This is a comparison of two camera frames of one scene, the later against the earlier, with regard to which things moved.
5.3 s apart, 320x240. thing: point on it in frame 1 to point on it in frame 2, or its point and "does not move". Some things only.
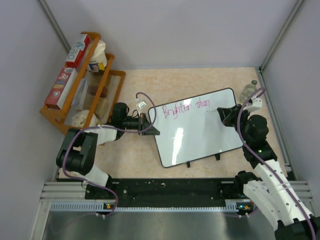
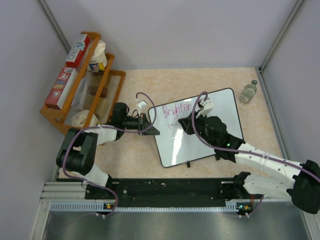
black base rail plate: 167,192 does not move
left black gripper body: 134,123 does not move
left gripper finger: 146,123 does not move
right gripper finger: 234,110 to 187,121
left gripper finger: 152,131 does not move
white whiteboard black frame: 192,128 does not move
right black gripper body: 243,120 to 199,124
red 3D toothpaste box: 61,87 does not move
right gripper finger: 226,115 to 187,124
